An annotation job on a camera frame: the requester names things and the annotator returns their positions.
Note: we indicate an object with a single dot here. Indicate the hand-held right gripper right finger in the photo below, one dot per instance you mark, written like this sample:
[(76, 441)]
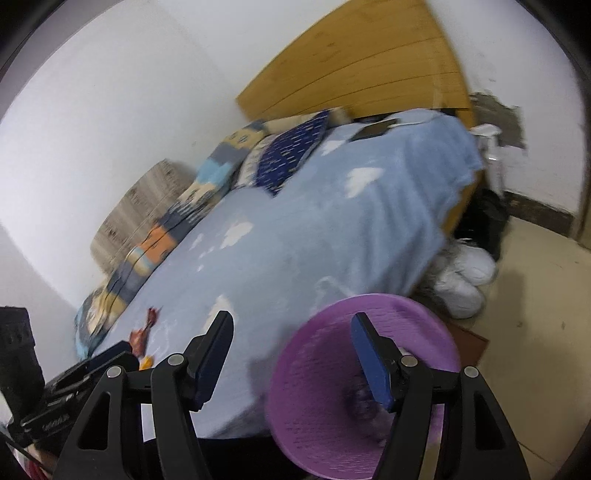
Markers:
[(371, 364)]

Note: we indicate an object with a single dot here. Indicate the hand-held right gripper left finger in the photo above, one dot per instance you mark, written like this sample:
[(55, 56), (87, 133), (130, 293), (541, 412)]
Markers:
[(213, 364)]

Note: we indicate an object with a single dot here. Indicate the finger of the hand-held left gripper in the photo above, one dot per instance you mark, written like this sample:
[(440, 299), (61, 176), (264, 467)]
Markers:
[(115, 357)]

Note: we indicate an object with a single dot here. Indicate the orange wrapper scrap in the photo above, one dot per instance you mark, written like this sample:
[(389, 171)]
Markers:
[(145, 362)]

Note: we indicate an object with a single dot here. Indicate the purple plastic basket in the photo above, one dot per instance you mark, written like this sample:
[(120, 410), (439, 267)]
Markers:
[(314, 369)]

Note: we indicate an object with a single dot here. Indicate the brown cardboard sheet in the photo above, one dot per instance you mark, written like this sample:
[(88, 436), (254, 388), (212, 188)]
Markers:
[(471, 344)]

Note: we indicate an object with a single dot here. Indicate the patchwork cartoon quilt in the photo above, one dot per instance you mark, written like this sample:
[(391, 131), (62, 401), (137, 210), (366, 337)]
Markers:
[(161, 242)]

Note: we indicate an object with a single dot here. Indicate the striped beige pillow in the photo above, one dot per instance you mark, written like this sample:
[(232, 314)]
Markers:
[(138, 217)]

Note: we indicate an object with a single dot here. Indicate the light blue cloud blanket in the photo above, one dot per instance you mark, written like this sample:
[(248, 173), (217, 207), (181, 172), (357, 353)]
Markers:
[(300, 230)]

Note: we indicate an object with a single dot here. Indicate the black bag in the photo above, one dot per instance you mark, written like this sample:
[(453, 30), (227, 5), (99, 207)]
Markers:
[(485, 226)]

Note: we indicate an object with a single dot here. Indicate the white patterned pillow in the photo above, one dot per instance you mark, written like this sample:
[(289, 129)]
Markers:
[(251, 161)]

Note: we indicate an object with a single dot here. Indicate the navy star pillow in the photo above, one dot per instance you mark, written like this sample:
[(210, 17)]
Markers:
[(288, 152)]

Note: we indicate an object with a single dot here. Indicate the black smartphone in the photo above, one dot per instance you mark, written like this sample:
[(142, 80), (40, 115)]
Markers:
[(375, 130)]

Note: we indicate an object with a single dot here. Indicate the white appliance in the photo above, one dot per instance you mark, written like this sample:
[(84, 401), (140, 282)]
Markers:
[(490, 152)]

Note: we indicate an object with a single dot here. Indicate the wooden headboard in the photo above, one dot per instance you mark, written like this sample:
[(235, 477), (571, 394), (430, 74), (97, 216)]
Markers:
[(360, 55)]

